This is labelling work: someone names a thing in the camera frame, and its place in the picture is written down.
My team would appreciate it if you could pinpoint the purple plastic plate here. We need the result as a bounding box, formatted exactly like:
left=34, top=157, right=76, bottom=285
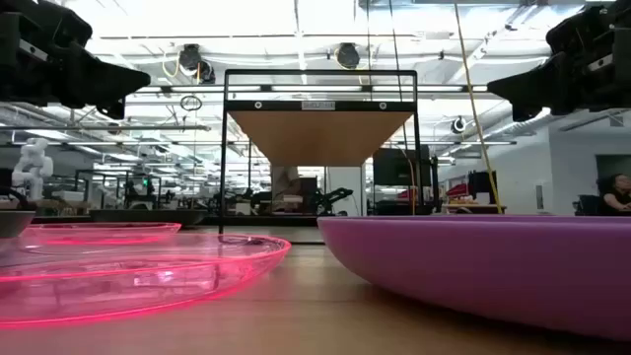
left=317, top=214, right=631, bottom=342

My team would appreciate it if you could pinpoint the black monitor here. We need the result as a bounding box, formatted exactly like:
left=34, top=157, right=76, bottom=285
left=467, top=171, right=498, bottom=204

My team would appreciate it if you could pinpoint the yellow cable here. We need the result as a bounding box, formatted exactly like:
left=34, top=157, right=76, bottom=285
left=453, top=0, right=504, bottom=216

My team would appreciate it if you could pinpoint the black cable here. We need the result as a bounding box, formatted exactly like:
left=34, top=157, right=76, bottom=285
left=388, top=0, right=411, bottom=149

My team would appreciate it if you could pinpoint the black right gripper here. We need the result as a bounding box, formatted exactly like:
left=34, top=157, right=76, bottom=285
left=487, top=0, right=631, bottom=122

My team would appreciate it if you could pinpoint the wooden shelf with black frame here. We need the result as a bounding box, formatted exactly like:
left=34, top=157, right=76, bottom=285
left=218, top=68, right=426, bottom=246

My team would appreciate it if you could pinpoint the dark teal plate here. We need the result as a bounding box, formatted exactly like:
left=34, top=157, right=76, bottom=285
left=0, top=210, right=36, bottom=240

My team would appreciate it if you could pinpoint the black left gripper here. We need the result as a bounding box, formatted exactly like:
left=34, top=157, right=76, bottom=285
left=0, top=0, right=152, bottom=120

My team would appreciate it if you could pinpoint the clear pink plastic plate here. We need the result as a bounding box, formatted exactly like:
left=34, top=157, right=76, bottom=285
left=0, top=233, right=292, bottom=330
left=22, top=221, right=182, bottom=247

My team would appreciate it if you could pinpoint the black office chair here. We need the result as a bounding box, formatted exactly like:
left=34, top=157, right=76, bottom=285
left=573, top=194, right=600, bottom=217

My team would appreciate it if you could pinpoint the person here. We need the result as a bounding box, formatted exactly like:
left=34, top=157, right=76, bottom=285
left=596, top=173, right=631, bottom=217

